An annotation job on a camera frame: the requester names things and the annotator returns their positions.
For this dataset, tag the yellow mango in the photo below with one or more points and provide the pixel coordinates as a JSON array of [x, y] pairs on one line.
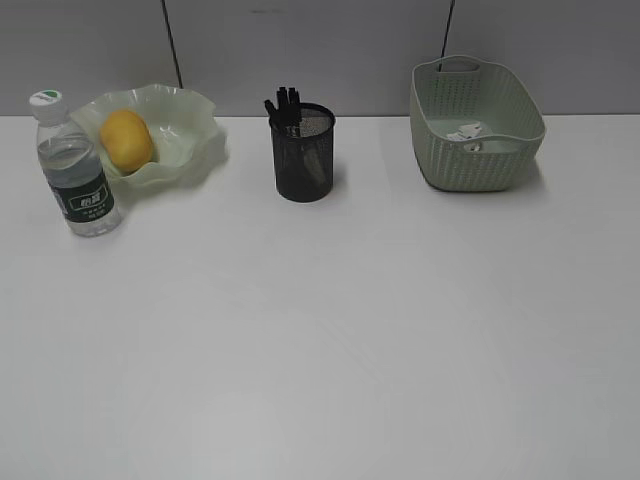
[[127, 140]]

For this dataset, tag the clear water bottle green label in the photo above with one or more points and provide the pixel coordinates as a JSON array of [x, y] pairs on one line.
[[72, 168]]

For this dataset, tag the black mesh pen holder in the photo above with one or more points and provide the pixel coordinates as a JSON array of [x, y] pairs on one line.
[[304, 164]]

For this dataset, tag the white waste paper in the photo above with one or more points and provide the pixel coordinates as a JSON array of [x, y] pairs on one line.
[[467, 134]]

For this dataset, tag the pale green plastic basket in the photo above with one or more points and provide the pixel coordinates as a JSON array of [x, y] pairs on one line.
[[458, 90]]

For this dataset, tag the black marker pen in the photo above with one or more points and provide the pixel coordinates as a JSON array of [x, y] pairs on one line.
[[273, 113], [294, 107], [283, 106]]

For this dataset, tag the pale green wavy plate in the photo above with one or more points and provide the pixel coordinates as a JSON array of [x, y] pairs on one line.
[[188, 142]]

